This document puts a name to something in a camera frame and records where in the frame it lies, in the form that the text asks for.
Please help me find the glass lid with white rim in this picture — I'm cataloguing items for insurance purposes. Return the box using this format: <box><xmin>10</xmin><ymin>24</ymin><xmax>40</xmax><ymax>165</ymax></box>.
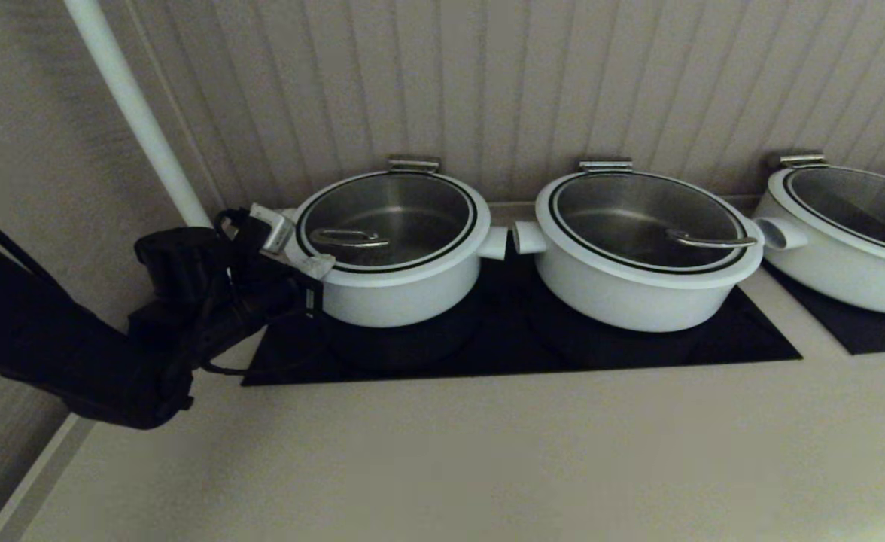
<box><xmin>292</xmin><ymin>170</ymin><xmax>491</xmax><ymax>288</ymax></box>
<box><xmin>535</xmin><ymin>172</ymin><xmax>765</xmax><ymax>289</ymax></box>

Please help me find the white round pole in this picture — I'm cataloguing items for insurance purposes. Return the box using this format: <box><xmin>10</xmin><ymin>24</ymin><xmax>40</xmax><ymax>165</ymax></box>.
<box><xmin>62</xmin><ymin>0</ymin><xmax>214</xmax><ymax>228</ymax></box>

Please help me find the white cooking pot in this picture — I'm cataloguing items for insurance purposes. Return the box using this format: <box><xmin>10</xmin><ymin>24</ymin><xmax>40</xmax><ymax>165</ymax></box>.
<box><xmin>512</xmin><ymin>218</ymin><xmax>761</xmax><ymax>333</ymax></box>
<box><xmin>753</xmin><ymin>215</ymin><xmax>885</xmax><ymax>315</ymax></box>
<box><xmin>277</xmin><ymin>226</ymin><xmax>509</xmax><ymax>328</ymax></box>

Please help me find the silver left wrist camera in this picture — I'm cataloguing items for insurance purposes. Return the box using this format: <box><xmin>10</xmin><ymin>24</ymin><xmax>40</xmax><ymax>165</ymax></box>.
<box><xmin>248</xmin><ymin>203</ymin><xmax>297</xmax><ymax>255</ymax></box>

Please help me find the right white pot with lid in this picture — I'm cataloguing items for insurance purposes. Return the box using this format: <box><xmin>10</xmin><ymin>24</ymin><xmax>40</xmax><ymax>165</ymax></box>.
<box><xmin>770</xmin><ymin>166</ymin><xmax>885</xmax><ymax>268</ymax></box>

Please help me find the black glass cooktop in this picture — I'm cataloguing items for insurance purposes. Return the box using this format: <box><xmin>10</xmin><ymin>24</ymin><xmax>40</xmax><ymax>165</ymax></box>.
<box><xmin>241</xmin><ymin>248</ymin><xmax>802</xmax><ymax>387</ymax></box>
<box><xmin>762</xmin><ymin>262</ymin><xmax>885</xmax><ymax>355</ymax></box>

